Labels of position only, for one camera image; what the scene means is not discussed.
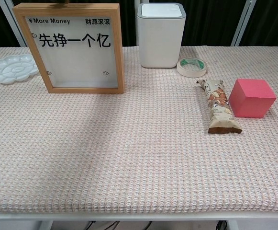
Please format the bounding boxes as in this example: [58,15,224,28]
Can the white lidded trash bin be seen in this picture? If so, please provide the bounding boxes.
[136,2,186,69]

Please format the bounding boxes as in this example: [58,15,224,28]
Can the wooden frame money box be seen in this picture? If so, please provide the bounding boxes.
[12,2,126,94]

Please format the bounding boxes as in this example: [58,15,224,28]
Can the white flower paint palette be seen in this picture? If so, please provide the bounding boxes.
[0,54,38,85]

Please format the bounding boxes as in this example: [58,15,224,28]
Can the pink cube box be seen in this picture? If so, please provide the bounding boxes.
[228,78,278,119]

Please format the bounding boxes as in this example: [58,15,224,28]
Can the pink woven tablecloth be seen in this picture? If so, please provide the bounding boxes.
[0,45,278,214]

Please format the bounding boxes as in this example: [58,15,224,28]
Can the brown snack bar packet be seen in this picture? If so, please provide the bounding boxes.
[196,79,243,134]

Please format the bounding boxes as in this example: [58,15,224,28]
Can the black curtain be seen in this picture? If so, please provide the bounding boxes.
[0,0,278,50]

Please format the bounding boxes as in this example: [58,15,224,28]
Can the white metal post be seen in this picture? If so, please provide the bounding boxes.
[230,0,257,47]
[0,0,28,48]

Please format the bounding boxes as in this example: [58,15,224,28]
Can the beige masking tape roll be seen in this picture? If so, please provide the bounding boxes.
[176,57,208,78]

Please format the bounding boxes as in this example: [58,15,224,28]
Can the white table frame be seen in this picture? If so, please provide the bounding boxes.
[0,211,278,230]

